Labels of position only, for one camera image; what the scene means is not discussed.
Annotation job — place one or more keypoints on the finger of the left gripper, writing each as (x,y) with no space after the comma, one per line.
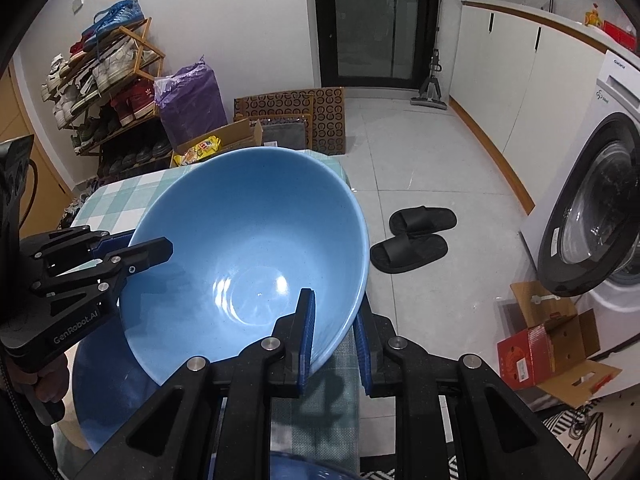
(137,258)
(88,245)

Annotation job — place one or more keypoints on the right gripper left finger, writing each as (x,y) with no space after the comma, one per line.
(296,334)

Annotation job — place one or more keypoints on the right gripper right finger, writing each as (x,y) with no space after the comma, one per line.
(372,331)

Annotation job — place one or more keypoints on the medium blue bowl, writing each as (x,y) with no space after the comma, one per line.
(108,383)

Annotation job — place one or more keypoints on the large blue bowl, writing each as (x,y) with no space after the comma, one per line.
(250,229)

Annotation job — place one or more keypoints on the white kitchen cabinets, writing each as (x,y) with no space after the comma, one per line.
(523,87)

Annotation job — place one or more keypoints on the left hand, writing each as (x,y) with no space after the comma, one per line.
(50,383)

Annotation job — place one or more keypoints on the teal checked tablecloth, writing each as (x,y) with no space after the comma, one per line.
(322,425)

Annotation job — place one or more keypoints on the black slipper near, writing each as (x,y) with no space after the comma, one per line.
(403,253)

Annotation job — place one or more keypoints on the black slipper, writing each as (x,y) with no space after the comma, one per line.
(403,253)
(422,220)

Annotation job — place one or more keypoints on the black slipper far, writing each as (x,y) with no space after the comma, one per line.
(422,220)

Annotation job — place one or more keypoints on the wooden shoe rack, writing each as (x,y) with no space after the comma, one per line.
(101,90)

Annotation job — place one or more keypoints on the purple plastic bag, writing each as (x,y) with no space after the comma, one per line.
(190,103)

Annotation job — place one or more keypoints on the open cardboard snack box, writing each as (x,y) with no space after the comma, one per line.
(243,134)

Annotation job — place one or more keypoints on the red cardboard box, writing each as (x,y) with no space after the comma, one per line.
(553,351)

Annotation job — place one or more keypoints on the patterned cardboard box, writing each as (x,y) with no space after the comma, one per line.
(322,111)

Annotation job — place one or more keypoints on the white washing machine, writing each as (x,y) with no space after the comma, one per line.
(583,235)

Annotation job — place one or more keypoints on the vacuum mop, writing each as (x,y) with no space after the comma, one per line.
(430,93)

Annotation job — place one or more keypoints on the black glass door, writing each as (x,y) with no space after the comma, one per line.
(376,43)

